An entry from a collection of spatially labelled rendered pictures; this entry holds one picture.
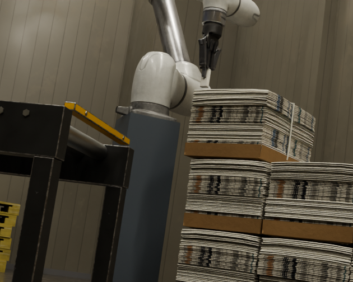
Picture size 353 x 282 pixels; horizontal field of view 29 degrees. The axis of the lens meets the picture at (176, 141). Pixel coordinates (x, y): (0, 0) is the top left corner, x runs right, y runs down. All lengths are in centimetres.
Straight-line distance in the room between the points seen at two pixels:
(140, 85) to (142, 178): 36
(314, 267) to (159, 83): 99
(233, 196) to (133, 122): 56
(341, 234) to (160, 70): 102
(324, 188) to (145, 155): 77
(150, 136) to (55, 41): 837
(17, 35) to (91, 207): 283
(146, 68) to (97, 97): 819
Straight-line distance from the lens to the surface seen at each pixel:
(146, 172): 255
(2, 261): 936
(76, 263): 1061
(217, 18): 260
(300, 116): 240
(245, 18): 274
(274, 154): 224
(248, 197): 215
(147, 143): 256
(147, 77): 263
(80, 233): 1061
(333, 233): 201
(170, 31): 296
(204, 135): 228
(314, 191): 206
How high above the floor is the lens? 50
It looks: 9 degrees up
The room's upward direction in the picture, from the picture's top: 8 degrees clockwise
